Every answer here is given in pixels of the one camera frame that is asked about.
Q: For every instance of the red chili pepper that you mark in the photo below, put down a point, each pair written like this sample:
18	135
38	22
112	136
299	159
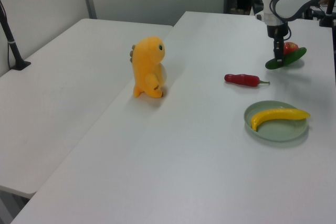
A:
241	79

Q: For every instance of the yellow banana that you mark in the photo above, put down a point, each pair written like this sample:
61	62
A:
278	113

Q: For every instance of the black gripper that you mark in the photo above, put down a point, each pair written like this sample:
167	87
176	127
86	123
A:
275	30

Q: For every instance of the black pole with clamp base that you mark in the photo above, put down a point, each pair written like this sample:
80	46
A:
13	47

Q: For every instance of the red apple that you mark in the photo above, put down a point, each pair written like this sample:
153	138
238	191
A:
290	47

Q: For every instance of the dark green cucumber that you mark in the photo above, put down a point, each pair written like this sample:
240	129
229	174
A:
294	56

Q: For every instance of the black stand with clamp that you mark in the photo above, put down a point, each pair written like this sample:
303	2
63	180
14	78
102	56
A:
326	20

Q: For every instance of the pale green plate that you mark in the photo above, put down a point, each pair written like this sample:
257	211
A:
278	130

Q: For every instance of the orange plush dinosaur toy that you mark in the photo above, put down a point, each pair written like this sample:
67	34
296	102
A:
147	61

